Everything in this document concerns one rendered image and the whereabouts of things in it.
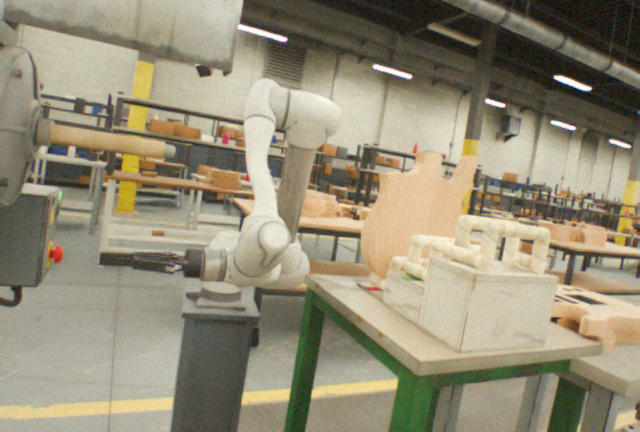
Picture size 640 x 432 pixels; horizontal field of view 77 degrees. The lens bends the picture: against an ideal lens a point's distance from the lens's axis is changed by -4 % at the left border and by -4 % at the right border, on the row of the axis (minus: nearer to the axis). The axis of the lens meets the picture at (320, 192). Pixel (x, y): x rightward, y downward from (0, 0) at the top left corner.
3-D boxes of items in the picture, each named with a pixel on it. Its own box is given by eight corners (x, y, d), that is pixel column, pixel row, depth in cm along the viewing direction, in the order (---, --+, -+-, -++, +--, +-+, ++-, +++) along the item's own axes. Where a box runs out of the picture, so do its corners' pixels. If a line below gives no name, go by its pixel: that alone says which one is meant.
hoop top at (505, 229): (490, 236, 86) (493, 221, 86) (480, 233, 89) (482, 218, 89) (552, 243, 95) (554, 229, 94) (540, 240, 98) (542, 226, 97)
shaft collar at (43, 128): (43, 120, 69) (39, 147, 68) (38, 115, 64) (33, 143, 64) (56, 122, 69) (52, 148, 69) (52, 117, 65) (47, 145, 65)
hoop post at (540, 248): (536, 275, 94) (544, 235, 93) (525, 271, 97) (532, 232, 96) (545, 275, 95) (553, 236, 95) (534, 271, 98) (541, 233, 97)
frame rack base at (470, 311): (461, 354, 85) (476, 274, 84) (416, 325, 99) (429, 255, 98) (545, 347, 97) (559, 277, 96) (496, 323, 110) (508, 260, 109)
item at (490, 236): (484, 272, 87) (492, 229, 86) (472, 268, 90) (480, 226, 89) (494, 273, 88) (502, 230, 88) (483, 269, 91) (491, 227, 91)
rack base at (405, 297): (418, 326, 98) (425, 289, 98) (380, 302, 113) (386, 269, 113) (498, 323, 110) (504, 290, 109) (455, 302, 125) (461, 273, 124)
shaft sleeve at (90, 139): (55, 125, 69) (52, 144, 69) (52, 122, 66) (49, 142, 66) (164, 143, 76) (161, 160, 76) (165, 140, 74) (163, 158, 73)
